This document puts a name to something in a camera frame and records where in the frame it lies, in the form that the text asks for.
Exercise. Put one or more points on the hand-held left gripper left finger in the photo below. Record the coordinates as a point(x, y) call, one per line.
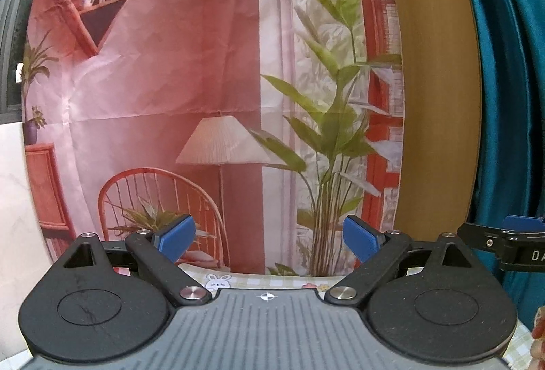
point(176, 236)

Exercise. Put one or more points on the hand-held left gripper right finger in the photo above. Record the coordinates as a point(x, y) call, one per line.
point(360, 238)

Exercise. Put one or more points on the printed wall cloth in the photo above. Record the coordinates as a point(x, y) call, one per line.
point(170, 76)

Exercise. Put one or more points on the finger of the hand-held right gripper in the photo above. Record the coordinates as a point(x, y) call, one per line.
point(481, 238)
point(523, 223)

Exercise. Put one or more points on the checkered tablecloth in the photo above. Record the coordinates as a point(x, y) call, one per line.
point(255, 280)

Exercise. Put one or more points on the teal curtain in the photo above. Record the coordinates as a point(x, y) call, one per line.
point(511, 97)

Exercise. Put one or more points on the dark window frame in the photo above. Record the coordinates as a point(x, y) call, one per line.
point(17, 12)

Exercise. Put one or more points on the yellow wooden panel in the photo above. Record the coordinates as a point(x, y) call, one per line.
point(434, 97)

